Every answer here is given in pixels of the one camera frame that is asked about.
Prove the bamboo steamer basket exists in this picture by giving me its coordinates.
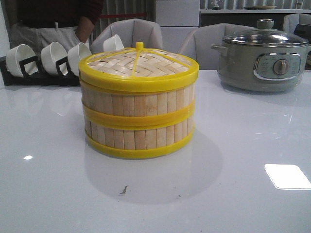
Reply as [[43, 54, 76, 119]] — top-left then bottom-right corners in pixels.
[[85, 116, 195, 159], [81, 82, 195, 130]]

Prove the woven bamboo steamer lid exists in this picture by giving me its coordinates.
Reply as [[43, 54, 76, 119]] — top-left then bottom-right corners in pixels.
[[79, 42, 199, 95]]

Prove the grey chair middle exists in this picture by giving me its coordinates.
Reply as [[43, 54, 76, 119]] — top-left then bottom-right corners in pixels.
[[178, 23, 252, 70]]

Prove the grey chair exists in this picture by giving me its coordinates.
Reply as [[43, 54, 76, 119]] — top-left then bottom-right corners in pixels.
[[90, 18, 163, 53], [178, 23, 252, 70], [283, 13, 311, 39]]

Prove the white bowl right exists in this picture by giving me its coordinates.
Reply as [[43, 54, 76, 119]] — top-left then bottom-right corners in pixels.
[[103, 34, 124, 51]]

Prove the white bowl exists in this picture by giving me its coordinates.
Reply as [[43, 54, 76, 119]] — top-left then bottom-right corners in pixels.
[[68, 42, 92, 76], [103, 34, 124, 51], [6, 44, 35, 77], [40, 42, 68, 76]]

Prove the grey chair left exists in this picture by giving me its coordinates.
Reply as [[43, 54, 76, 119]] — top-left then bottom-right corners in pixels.
[[90, 18, 163, 53]]

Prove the black bowl rack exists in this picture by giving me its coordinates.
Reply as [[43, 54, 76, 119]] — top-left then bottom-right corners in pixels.
[[0, 55, 80, 86]]

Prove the grey electric cooking pot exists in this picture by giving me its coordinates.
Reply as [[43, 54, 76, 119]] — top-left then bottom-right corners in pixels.
[[210, 36, 311, 92]]

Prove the glass pot lid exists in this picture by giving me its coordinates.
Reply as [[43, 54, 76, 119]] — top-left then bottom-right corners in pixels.
[[223, 18, 309, 47]]

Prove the white bowl far left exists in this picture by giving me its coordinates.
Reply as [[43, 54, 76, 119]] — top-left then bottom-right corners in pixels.
[[6, 44, 35, 77]]

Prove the standing person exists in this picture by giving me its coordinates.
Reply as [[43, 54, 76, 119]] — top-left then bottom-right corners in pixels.
[[5, 0, 103, 54]]

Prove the grey chair far right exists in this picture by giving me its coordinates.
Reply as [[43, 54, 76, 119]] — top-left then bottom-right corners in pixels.
[[283, 13, 311, 39]]

